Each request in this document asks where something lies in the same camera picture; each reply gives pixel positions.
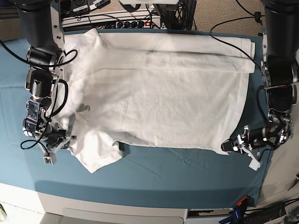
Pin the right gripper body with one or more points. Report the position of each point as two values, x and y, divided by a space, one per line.
37 125

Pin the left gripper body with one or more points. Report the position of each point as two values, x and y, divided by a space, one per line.
270 138

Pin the white T-shirt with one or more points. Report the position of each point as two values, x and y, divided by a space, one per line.
152 90

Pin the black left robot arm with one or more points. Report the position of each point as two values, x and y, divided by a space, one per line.
277 97

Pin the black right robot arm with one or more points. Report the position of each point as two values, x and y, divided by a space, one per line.
40 20

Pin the orange blue clamp bottom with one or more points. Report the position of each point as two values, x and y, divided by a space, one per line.
237 215

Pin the teal table cloth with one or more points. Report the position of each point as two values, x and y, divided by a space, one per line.
144 177

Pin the black power strip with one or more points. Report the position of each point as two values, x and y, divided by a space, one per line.
147 23

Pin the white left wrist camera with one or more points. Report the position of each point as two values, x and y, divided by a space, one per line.
255 164

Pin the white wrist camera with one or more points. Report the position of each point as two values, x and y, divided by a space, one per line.
255 164
49 159

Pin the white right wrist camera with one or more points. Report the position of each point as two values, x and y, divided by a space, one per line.
49 159

